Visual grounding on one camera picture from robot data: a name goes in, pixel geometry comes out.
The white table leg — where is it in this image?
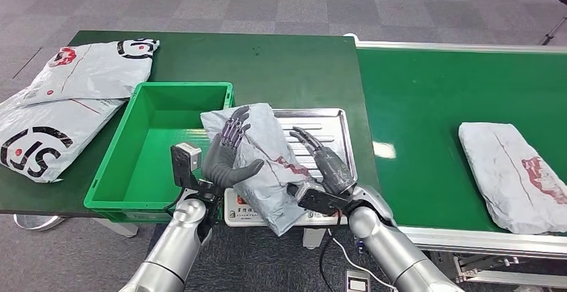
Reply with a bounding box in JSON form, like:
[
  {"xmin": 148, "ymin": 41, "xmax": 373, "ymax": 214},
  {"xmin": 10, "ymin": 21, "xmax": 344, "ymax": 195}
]
[
  {"xmin": 92, "ymin": 217, "xmax": 140, "ymax": 239},
  {"xmin": 303, "ymin": 227, "xmax": 328, "ymax": 251}
]

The green conveyor belt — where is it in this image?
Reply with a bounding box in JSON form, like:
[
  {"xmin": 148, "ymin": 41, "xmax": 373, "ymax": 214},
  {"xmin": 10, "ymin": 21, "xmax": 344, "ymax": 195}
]
[{"xmin": 342, "ymin": 32, "xmax": 567, "ymax": 289}]

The white mailer red print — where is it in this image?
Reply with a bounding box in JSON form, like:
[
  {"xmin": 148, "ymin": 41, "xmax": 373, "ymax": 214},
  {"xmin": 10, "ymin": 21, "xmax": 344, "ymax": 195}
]
[{"xmin": 19, "ymin": 37, "xmax": 160, "ymax": 108}]

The small grey parcel bag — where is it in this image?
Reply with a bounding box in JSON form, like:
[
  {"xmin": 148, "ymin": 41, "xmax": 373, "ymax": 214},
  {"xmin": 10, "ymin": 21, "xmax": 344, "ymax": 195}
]
[{"xmin": 199, "ymin": 102, "xmax": 316, "ymax": 237}]

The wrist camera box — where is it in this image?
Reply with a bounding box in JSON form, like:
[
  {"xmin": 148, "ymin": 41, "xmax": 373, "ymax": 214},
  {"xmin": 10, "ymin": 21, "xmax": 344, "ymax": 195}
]
[
  {"xmin": 170, "ymin": 142, "xmax": 203, "ymax": 190},
  {"xmin": 286, "ymin": 182, "xmax": 352, "ymax": 217}
]

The white power cable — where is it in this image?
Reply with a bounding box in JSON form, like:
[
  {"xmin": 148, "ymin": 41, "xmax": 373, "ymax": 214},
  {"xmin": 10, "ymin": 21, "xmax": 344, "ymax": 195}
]
[{"xmin": 329, "ymin": 229, "xmax": 396, "ymax": 292}]

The dark green table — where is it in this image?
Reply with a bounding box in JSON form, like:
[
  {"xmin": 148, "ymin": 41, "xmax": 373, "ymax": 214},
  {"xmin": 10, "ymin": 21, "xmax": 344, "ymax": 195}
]
[{"xmin": 0, "ymin": 30, "xmax": 382, "ymax": 228}]

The green plastic crate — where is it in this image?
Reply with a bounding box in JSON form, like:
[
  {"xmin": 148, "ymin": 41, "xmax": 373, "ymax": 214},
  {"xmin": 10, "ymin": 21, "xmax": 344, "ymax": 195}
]
[{"xmin": 82, "ymin": 81, "xmax": 235, "ymax": 225}]

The large grey parcel bag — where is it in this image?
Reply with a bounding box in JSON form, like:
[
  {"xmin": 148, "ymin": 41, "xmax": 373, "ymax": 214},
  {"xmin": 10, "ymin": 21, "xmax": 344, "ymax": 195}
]
[{"xmin": 457, "ymin": 122, "xmax": 567, "ymax": 235}]

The black camera cable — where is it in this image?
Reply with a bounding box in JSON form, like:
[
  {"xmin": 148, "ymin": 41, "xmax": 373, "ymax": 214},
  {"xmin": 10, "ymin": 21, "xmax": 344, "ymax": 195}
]
[{"xmin": 318, "ymin": 212, "xmax": 343, "ymax": 292}]

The white mailer black logo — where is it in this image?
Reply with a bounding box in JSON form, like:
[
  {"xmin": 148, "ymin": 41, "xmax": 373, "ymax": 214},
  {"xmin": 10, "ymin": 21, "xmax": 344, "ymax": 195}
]
[{"xmin": 0, "ymin": 86, "xmax": 130, "ymax": 184}]

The white electronic scale body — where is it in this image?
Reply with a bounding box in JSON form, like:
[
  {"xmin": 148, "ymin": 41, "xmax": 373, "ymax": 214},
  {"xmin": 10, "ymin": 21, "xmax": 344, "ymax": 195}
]
[{"xmin": 223, "ymin": 186, "xmax": 352, "ymax": 229}]

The black tripod stand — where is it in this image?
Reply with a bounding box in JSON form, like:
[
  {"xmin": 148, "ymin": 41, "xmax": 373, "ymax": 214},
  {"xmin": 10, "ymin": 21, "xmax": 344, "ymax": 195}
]
[{"xmin": 538, "ymin": 0, "xmax": 567, "ymax": 47}]

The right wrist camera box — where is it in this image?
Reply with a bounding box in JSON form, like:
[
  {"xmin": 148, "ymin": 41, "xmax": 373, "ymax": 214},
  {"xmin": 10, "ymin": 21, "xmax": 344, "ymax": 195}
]
[{"xmin": 286, "ymin": 182, "xmax": 352, "ymax": 217}]

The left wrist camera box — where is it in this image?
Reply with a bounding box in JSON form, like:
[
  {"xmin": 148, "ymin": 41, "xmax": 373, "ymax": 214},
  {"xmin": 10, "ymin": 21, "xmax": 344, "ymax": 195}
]
[{"xmin": 170, "ymin": 142, "xmax": 203, "ymax": 190}]

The round metal floor base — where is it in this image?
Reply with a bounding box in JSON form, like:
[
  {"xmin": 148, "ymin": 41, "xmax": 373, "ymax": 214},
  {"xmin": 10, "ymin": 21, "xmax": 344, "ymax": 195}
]
[{"xmin": 13, "ymin": 213, "xmax": 67, "ymax": 233}]

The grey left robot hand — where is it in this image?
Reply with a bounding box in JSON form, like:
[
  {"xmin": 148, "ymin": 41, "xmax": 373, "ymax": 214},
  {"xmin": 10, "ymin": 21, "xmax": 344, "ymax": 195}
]
[{"xmin": 201, "ymin": 106, "xmax": 265, "ymax": 190}]

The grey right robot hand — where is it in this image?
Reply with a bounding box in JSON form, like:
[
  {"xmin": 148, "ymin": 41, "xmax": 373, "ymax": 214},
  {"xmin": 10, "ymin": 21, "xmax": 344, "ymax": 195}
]
[{"xmin": 288, "ymin": 126, "xmax": 358, "ymax": 196}]

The steel scale tray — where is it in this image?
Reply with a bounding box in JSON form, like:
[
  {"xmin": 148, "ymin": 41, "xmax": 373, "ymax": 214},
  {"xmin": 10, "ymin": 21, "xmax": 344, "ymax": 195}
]
[{"xmin": 271, "ymin": 108, "xmax": 359, "ymax": 184}]

